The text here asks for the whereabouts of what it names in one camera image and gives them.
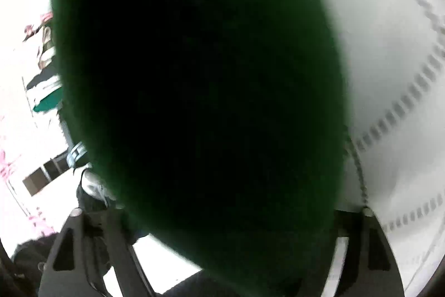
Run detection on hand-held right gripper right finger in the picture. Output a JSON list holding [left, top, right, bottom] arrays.
[[333, 207, 406, 297]]

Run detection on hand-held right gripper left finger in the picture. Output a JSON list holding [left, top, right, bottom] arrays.
[[38, 207, 155, 297]]

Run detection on green varsity jacket white sleeves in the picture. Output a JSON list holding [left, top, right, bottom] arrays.
[[50, 0, 445, 297]]

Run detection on pile of folded clothes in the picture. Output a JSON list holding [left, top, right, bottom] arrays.
[[22, 12, 65, 114]]

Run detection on dark brown panel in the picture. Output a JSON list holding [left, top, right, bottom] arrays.
[[22, 154, 69, 197]]

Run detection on pink fuzzy blanket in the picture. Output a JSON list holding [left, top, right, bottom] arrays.
[[0, 114, 53, 237]]

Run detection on dark cloth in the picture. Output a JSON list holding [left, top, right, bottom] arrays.
[[12, 234, 60, 285]]

